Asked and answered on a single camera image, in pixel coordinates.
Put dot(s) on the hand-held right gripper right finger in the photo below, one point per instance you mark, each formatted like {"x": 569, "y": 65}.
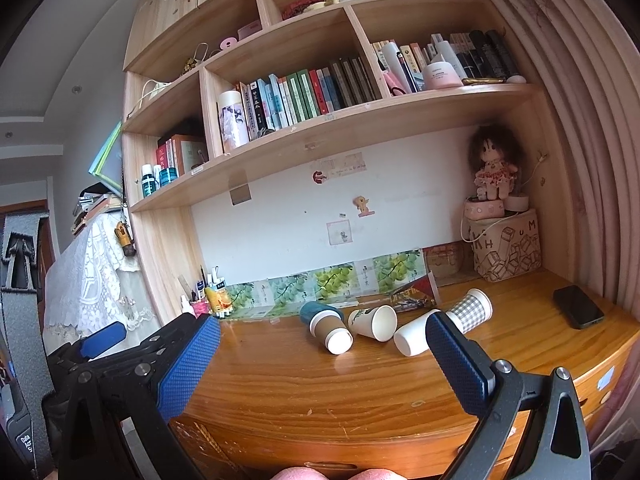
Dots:
{"x": 459, "y": 366}

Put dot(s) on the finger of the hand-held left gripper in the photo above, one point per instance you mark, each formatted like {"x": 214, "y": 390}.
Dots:
{"x": 167, "y": 335}
{"x": 102, "y": 340}

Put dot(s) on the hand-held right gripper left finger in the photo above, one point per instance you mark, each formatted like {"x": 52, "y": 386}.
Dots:
{"x": 189, "y": 370}

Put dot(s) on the plain white paper cup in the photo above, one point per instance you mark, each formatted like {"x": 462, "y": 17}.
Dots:
{"x": 411, "y": 337}

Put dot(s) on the grey checked paper cup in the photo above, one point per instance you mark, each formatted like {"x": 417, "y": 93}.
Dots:
{"x": 470, "y": 310}

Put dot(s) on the white cup with leaf print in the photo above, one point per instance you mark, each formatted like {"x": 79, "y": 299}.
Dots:
{"x": 370, "y": 321}

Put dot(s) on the brown cup with teal sleeve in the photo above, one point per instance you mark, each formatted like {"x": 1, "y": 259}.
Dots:
{"x": 322, "y": 324}

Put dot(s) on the row of upright books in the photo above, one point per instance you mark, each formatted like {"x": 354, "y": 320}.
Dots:
{"x": 300, "y": 97}
{"x": 415, "y": 55}

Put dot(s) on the person's right hand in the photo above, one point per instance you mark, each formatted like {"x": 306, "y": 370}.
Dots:
{"x": 297, "y": 474}

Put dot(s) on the pink pen holder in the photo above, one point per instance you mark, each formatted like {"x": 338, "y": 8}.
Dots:
{"x": 200, "y": 307}

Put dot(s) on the white lace cloth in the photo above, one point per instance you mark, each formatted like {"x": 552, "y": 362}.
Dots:
{"x": 95, "y": 280}

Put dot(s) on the red booklet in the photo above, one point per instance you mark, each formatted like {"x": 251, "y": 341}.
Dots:
{"x": 417, "y": 294}

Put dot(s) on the hanging key charm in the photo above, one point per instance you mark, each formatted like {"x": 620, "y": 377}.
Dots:
{"x": 125, "y": 240}

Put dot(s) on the printed fabric storage basket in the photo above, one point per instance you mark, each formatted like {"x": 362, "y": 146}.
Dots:
{"x": 507, "y": 250}

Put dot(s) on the pile of books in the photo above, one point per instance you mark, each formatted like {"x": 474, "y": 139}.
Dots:
{"x": 95, "y": 207}

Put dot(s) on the black smartphone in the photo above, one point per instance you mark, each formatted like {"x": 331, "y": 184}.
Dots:
{"x": 577, "y": 306}

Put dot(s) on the wooden desk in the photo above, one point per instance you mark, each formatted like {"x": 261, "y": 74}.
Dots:
{"x": 325, "y": 390}

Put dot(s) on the tall teal bottle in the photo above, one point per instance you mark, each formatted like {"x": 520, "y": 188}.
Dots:
{"x": 148, "y": 182}

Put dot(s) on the grape print paper strip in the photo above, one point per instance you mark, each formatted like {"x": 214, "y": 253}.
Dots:
{"x": 330, "y": 280}

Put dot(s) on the pink music box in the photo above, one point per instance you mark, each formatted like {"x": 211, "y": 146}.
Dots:
{"x": 482, "y": 208}

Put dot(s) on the short teal bottle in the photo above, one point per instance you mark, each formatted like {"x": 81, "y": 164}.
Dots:
{"x": 168, "y": 175}

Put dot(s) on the white round stand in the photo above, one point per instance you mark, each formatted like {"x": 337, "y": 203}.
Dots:
{"x": 516, "y": 203}

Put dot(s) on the square picture sticker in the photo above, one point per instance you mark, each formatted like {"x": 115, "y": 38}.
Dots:
{"x": 339, "y": 233}

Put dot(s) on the beige box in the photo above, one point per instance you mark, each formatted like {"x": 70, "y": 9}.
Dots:
{"x": 192, "y": 155}

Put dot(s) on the red books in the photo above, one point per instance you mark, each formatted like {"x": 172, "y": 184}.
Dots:
{"x": 166, "y": 152}

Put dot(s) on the green framed board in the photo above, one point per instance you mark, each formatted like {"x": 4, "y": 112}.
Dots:
{"x": 107, "y": 157}

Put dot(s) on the yellow duck sticker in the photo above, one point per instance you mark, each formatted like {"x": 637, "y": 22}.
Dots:
{"x": 362, "y": 206}

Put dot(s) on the rag doll with brown hair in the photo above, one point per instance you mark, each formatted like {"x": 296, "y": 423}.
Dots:
{"x": 495, "y": 165}

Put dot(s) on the red round sticker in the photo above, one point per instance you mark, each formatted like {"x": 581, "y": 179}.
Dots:
{"x": 319, "y": 177}

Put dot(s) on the white printed cylinder box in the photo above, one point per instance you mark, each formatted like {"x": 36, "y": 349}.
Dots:
{"x": 233, "y": 122}

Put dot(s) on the wooden shelf unit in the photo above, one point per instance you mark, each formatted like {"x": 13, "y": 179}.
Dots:
{"x": 350, "y": 116}

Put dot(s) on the pink pouch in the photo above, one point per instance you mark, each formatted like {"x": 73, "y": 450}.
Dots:
{"x": 392, "y": 84}

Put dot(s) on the white cream jar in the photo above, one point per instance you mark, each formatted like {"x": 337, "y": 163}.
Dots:
{"x": 442, "y": 75}

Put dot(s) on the pink tape roll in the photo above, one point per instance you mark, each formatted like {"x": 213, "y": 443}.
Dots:
{"x": 229, "y": 43}

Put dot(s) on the white cosmetic tube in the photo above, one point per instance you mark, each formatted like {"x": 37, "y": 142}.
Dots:
{"x": 399, "y": 62}

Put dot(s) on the black cosmetic bottle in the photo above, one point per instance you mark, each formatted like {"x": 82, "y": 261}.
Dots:
{"x": 481, "y": 55}
{"x": 502, "y": 52}

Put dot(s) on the pink small box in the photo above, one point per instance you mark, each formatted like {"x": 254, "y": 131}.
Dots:
{"x": 250, "y": 30}

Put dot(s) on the dark red knitted cloth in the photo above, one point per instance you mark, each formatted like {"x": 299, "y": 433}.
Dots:
{"x": 301, "y": 6}

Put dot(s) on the white wall hook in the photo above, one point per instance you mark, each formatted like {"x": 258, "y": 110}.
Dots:
{"x": 539, "y": 157}

